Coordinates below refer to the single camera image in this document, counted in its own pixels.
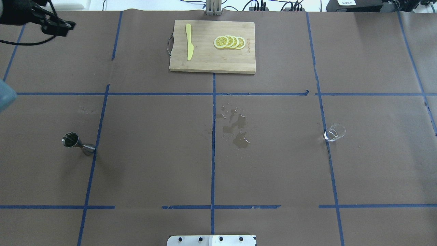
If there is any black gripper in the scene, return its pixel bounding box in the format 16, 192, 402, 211
0, 0, 76, 37

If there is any steel double jigger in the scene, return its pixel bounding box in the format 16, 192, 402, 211
61, 132, 96, 156

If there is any clear glass cup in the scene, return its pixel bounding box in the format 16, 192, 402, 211
323, 124, 346, 142

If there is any yellow plastic knife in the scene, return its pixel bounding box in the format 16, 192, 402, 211
185, 23, 195, 61

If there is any bamboo cutting board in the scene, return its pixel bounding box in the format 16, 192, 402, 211
169, 20, 256, 74

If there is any back lemon slice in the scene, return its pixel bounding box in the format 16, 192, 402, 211
235, 37, 246, 50

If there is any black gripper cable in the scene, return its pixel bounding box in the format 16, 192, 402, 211
0, 0, 62, 46

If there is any aluminium frame post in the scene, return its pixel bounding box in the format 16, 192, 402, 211
206, 0, 223, 16

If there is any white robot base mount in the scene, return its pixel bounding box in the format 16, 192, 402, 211
166, 235, 257, 246

